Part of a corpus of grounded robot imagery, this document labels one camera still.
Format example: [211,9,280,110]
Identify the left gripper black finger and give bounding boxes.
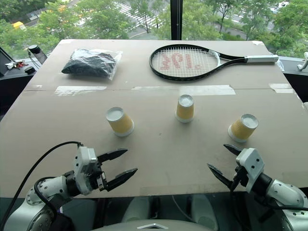
[97,149,128,163]
[106,167,139,191]

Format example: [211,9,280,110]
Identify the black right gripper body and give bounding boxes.
[231,165,249,188]

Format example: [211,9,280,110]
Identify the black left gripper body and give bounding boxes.
[90,160,108,193]

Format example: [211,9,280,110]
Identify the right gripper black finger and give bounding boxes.
[207,163,233,191]
[223,144,242,158]

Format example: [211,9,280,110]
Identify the yellow paper cup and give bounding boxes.
[175,94,195,124]
[228,114,259,143]
[105,106,135,138]

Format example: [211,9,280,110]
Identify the silver robot torso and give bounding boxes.
[90,218,211,231]

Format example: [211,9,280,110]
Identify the long clear tape strip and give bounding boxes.
[130,84,236,96]

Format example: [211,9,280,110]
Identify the short clear tape strip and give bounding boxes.
[54,85,107,97]

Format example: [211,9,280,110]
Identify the beige tape strip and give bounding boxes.
[269,83,295,94]

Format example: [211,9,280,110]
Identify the clear bag with black contents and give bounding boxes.
[61,48,124,81]

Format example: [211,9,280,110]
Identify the black and white tennis racket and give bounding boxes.
[149,44,280,82]

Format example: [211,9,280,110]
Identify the white curved object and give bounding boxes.
[296,51,308,71]

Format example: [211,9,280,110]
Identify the black round device on stand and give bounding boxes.
[26,44,48,65]

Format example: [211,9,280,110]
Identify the red and white small items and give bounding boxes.
[4,61,30,70]

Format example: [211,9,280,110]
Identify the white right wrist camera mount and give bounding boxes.
[235,147,266,193]

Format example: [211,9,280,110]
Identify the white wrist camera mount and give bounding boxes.
[235,147,266,193]
[73,146,98,195]

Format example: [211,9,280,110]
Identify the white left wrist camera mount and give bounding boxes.
[73,146,98,195]

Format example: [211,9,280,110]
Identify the black window frame post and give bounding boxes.
[169,0,182,40]

